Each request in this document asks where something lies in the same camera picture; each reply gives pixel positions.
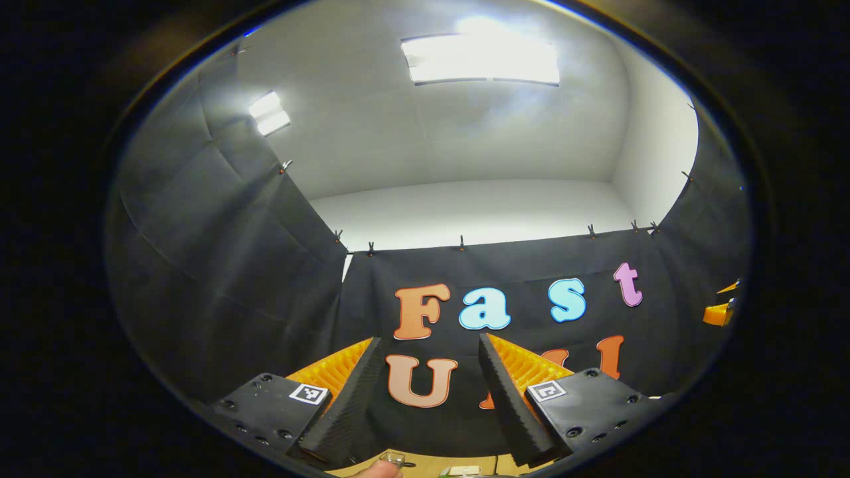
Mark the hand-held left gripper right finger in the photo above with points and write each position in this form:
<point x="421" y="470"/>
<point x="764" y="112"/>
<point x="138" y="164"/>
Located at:
<point x="508" y="405"/>

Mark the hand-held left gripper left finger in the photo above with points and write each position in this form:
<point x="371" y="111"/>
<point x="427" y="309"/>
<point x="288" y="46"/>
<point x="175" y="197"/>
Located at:
<point x="355" y="405"/>

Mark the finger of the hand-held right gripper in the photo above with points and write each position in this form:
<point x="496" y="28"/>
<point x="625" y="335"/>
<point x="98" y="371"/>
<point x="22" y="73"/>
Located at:
<point x="729" y="287"/>
<point x="718" y="313"/>

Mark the small ceiling light panel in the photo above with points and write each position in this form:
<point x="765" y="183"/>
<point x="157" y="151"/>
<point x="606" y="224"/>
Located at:
<point x="269" y="113"/>

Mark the large ceiling light panel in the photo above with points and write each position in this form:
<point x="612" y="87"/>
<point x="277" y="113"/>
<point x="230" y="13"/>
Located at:
<point x="478" y="58"/>

